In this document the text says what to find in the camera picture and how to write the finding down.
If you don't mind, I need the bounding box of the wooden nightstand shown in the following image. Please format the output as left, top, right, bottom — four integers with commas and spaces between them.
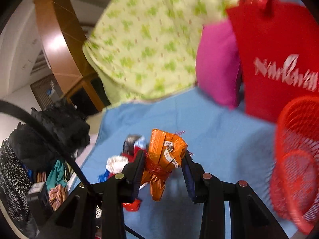
63, 73, 111, 117

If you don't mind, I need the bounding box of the black clothes pile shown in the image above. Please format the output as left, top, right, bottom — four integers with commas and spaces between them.
1, 100, 90, 238

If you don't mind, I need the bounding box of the black cable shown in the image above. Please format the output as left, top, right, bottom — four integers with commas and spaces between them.
0, 100, 148, 239

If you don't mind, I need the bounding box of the wooden headboard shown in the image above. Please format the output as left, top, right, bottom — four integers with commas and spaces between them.
33, 0, 88, 94

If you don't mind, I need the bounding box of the black plastic bag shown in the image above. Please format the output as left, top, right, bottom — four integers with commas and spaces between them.
123, 134, 141, 156

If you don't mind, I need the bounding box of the light blue mask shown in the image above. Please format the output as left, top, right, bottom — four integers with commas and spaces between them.
134, 136, 147, 151

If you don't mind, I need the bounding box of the magenta pillow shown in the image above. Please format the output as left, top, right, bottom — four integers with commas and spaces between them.
195, 20, 241, 109

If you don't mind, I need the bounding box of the red paper shopping bag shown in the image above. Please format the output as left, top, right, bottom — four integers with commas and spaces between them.
227, 0, 318, 122

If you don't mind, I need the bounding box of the red white crumpled wrapper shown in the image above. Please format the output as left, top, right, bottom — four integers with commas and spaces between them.
98, 145, 146, 212

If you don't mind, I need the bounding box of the red mesh trash basket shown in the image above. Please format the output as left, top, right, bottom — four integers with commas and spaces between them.
270, 96, 318, 235

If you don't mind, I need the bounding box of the green clover pattern quilt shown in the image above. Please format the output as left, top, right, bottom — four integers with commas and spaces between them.
83, 0, 239, 104

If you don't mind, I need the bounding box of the orange snack wrapper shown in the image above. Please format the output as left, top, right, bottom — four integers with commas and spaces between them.
141, 129, 188, 201

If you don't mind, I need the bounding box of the light blue bed blanket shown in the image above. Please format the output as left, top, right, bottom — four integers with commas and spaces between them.
67, 87, 300, 239

